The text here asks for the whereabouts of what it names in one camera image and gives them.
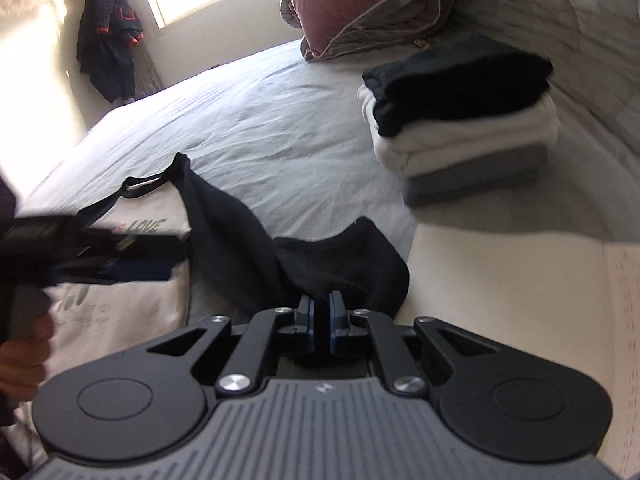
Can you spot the black garment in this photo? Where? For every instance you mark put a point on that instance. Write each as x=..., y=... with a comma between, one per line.
x=460, y=80

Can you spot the grey quilted headboard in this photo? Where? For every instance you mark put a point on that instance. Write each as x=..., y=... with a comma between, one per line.
x=575, y=35

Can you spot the beige printed shirt black sleeves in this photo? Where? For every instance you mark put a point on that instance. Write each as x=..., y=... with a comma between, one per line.
x=225, y=240

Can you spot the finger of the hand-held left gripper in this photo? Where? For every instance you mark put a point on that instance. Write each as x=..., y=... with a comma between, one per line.
x=135, y=273
x=140, y=247

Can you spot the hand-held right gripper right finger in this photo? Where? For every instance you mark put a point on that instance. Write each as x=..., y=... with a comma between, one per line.
x=332, y=330

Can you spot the small brown object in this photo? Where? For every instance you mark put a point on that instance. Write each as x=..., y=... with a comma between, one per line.
x=425, y=41

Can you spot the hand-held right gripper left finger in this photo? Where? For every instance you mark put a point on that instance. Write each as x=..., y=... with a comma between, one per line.
x=310, y=330

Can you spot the cream mattress pad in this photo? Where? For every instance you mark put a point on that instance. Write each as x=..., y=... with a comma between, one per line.
x=510, y=280

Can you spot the dark hanging jacket red trim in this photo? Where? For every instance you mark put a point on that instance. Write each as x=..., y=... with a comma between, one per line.
x=107, y=45

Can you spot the white folded garment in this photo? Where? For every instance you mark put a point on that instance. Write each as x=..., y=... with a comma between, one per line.
x=475, y=142

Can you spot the folded grey pink quilt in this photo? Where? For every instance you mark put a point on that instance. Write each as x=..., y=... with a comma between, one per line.
x=395, y=25

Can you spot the person's left hand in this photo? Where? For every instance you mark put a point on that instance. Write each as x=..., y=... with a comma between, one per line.
x=25, y=365

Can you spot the bed with grey sheet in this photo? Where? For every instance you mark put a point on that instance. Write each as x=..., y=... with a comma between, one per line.
x=280, y=110

